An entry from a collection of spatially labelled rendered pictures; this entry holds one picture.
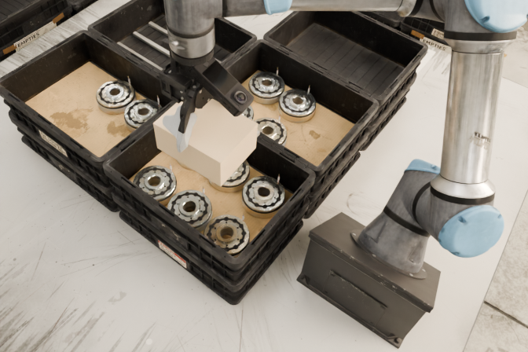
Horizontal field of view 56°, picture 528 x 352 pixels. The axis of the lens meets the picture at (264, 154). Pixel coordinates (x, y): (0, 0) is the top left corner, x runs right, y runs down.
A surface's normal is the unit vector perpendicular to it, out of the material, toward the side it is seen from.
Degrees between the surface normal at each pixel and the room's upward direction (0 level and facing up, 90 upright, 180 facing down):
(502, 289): 0
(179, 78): 1
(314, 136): 0
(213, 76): 28
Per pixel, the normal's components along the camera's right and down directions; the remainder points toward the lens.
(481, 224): 0.20, 0.44
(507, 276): 0.06, -0.62
